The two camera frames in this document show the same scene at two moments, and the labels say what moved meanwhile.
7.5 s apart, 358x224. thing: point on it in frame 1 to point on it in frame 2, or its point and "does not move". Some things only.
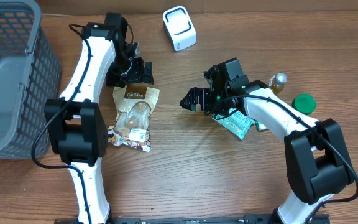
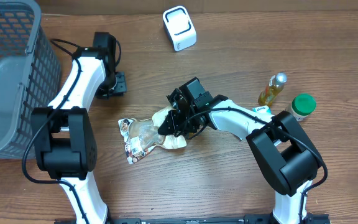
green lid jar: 304,103 does not move
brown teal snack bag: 131,124 to 140,136
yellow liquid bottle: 276,82 does not move
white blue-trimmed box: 179,27 does not move
